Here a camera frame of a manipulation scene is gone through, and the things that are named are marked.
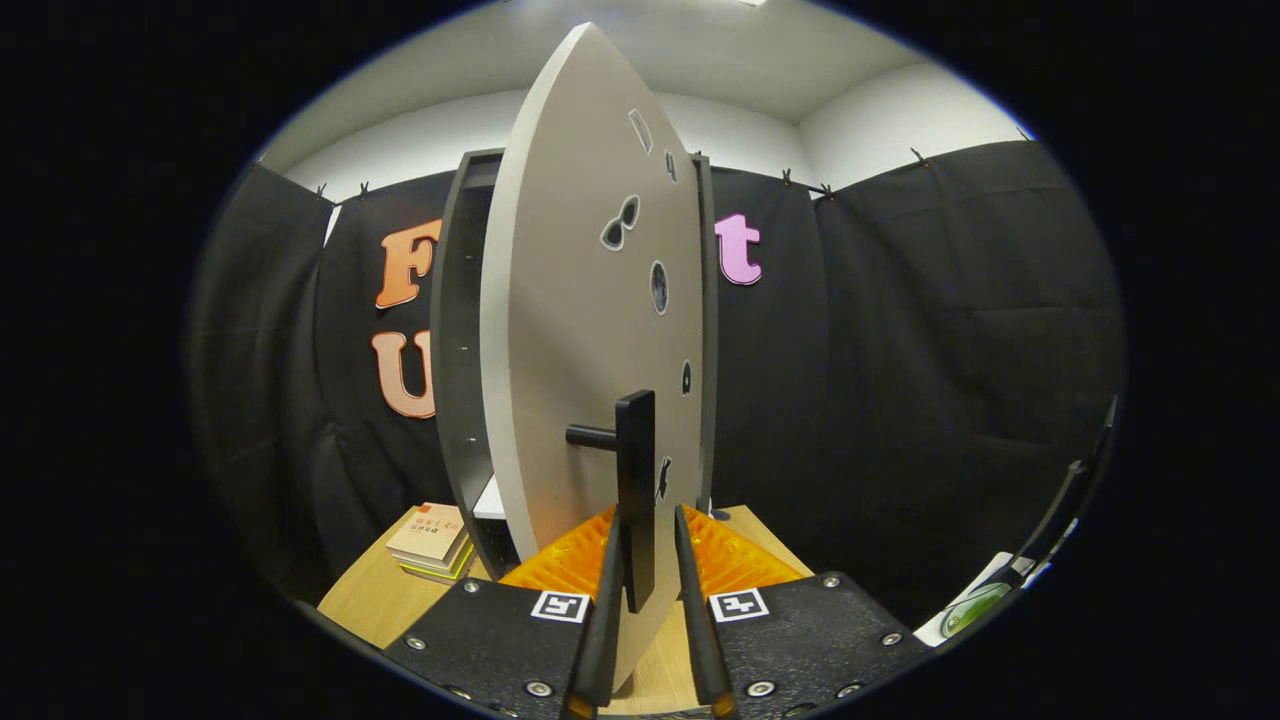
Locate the yellow edged book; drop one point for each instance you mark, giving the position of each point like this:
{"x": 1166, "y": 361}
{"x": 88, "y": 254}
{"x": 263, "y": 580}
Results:
{"x": 455, "y": 570}

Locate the beige shoe cabinet door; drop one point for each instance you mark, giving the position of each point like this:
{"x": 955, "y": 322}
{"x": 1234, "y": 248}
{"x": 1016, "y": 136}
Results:
{"x": 560, "y": 350}

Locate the black backdrop cloth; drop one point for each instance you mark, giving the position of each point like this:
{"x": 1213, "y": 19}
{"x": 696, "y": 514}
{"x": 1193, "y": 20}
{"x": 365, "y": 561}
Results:
{"x": 900, "y": 400}

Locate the dark grey shoe cabinet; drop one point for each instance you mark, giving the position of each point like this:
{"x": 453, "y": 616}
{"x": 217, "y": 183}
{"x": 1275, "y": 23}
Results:
{"x": 460, "y": 350}

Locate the white cabinet shelf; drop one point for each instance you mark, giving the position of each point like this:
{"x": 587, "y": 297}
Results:
{"x": 490, "y": 502}

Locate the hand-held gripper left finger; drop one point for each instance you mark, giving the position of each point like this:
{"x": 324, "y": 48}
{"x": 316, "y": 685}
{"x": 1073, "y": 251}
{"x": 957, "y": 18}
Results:
{"x": 605, "y": 640}

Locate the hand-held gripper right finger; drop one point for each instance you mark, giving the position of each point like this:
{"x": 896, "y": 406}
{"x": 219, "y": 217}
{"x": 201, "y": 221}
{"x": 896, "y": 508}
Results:
{"x": 700, "y": 640}

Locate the white and green card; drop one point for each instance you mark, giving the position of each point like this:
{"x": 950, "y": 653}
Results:
{"x": 970, "y": 610}

